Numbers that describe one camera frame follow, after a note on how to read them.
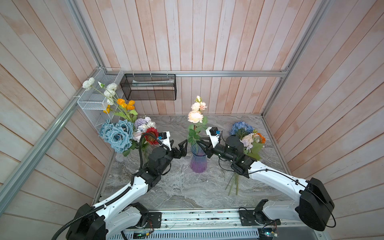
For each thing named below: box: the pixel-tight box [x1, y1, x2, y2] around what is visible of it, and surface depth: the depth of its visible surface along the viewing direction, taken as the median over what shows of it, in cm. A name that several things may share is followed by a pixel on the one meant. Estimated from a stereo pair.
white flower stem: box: [82, 77, 124, 114], surface depth 73 cm
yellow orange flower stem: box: [103, 98, 138, 122], surface depth 74 cm
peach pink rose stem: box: [187, 95, 208, 144], surface depth 70 cm
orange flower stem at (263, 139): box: [257, 132, 267, 144], surface depth 100 cm
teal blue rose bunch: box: [98, 119, 134, 154], surface depth 62 cm
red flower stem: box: [143, 127, 159, 145], surface depth 73 cm
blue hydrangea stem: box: [229, 121, 255, 139], surface depth 103 cm
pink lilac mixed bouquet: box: [133, 116, 157, 143], surface depth 76 cm
